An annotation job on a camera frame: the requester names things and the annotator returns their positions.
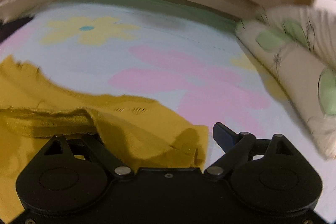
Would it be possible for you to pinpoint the mustard yellow knit garment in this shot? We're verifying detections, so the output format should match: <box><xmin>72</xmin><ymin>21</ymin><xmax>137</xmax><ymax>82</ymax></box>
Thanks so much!
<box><xmin>1</xmin><ymin>56</ymin><xmax>209</xmax><ymax>221</ymax></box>

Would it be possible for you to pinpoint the floral pastel bed blanket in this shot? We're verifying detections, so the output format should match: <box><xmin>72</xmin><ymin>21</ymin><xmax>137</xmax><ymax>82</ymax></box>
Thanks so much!
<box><xmin>1</xmin><ymin>0</ymin><xmax>335</xmax><ymax>222</ymax></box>

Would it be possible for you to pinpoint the cream green leaf quilt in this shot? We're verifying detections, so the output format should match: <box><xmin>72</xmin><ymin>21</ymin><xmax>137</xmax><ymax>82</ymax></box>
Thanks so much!
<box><xmin>236</xmin><ymin>6</ymin><xmax>335</xmax><ymax>159</ymax></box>

